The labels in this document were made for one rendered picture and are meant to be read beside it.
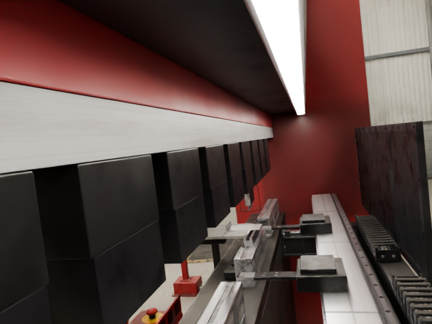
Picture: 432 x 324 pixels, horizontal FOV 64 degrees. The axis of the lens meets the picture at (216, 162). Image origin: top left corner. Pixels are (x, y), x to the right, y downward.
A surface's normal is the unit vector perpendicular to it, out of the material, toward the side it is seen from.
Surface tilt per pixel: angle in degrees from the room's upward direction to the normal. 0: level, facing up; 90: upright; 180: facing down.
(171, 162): 90
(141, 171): 90
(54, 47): 90
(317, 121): 90
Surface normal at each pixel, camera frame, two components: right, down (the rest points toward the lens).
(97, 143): 0.96, -0.10
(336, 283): -0.25, 0.08
